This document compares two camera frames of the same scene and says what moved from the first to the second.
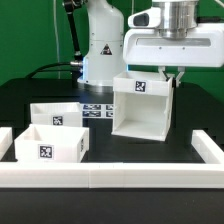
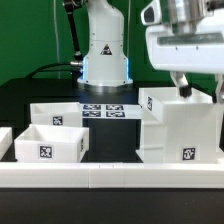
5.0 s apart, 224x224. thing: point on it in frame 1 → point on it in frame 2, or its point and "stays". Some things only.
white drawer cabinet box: (142, 105) → (179, 129)
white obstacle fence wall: (121, 174) stays
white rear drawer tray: (62, 114) stays
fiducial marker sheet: (97, 110) stays
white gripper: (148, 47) → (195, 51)
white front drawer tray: (48, 143) stays
